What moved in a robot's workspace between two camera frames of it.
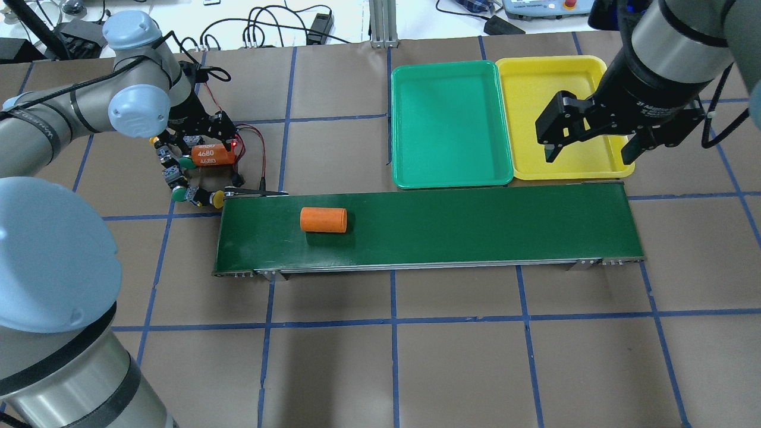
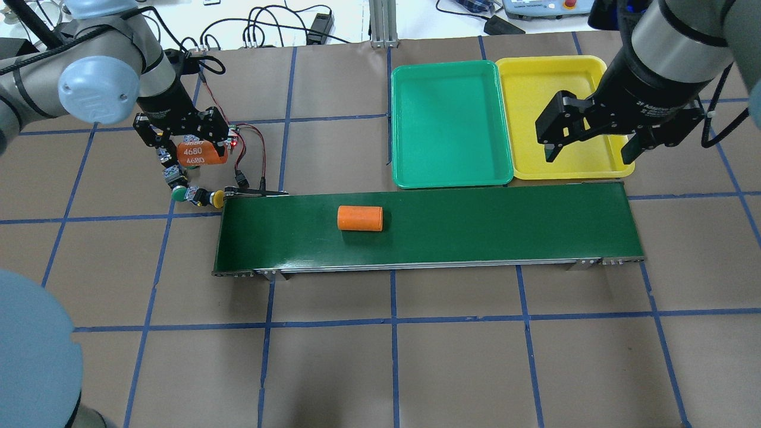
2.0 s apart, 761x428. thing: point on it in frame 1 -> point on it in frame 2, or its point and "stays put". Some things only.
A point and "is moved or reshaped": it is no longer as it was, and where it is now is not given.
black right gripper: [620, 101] stays put
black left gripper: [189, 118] stays put
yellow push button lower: [216, 198] stays put
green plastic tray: [449, 127] stays put
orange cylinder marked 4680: [211, 154] is moved or reshaped
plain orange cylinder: [325, 219] -> [360, 218]
